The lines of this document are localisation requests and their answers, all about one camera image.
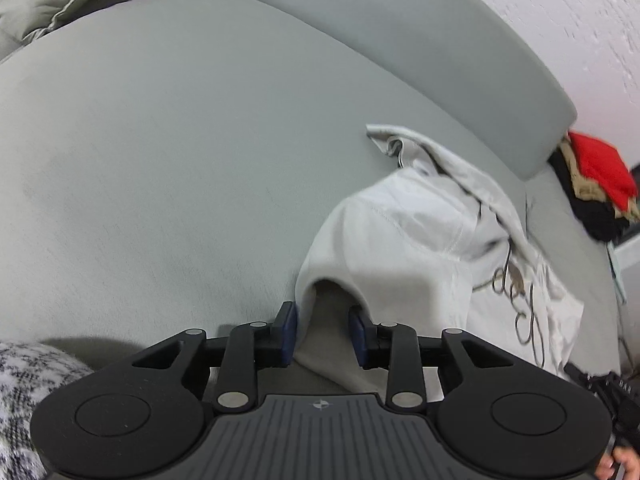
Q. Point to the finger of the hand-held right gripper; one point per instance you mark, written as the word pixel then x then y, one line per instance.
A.
pixel 579 376

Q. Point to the white hooded sweatshirt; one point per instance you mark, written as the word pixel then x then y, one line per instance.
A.
pixel 400 240

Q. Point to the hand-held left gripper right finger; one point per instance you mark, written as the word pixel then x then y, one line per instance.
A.
pixel 358 336

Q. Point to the person's right hand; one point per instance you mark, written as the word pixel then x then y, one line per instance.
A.
pixel 617 464

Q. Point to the red folded garment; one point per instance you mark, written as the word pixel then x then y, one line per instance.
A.
pixel 600 165

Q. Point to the beige cushion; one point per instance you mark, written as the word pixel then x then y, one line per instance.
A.
pixel 45 5

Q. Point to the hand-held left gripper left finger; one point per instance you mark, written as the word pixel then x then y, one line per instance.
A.
pixel 287 334

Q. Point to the light grey sofa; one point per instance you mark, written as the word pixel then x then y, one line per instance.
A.
pixel 150 160

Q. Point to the black white checked cloth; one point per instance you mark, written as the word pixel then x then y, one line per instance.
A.
pixel 30 390

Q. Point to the glass coffee table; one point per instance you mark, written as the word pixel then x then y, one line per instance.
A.
pixel 631 249

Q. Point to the black folded garment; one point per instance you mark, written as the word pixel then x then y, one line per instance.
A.
pixel 600 225

